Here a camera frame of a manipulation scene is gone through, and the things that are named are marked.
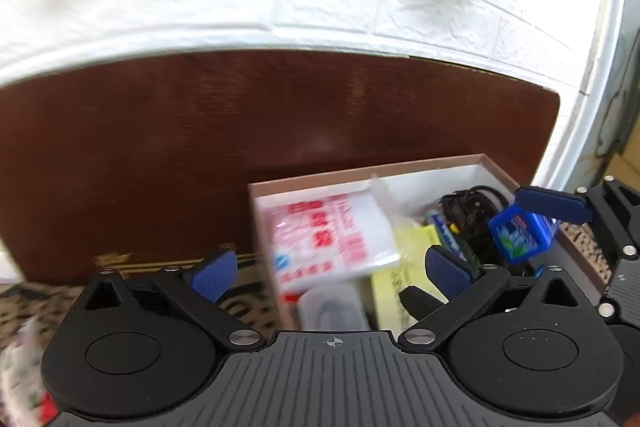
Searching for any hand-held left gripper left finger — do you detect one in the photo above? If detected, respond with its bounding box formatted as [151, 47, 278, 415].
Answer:
[80, 251, 267, 354]

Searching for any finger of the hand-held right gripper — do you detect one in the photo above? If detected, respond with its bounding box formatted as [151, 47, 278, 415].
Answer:
[514, 176, 640, 269]

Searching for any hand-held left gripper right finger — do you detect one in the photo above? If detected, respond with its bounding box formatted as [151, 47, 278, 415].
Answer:
[398, 245, 577, 354]

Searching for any small blue printed box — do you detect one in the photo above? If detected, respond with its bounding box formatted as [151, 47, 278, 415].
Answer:
[487, 204, 560, 264]

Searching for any cardboard storage box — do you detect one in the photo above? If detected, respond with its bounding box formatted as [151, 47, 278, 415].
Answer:
[248, 153, 612, 333]

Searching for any blue battery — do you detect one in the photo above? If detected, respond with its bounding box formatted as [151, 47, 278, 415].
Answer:
[425, 209, 470, 260]

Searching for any red printed plastic bag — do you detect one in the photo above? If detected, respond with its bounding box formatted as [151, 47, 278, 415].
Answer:
[255, 188, 402, 296]

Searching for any translucent plastic case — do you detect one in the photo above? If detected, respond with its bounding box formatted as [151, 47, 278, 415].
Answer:
[297, 284, 370, 333]

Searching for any leopard print blanket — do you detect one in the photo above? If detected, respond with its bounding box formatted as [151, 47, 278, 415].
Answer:
[0, 255, 277, 427]

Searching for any black cable bundle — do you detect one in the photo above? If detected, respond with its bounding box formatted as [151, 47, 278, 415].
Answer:
[440, 186, 518, 264]

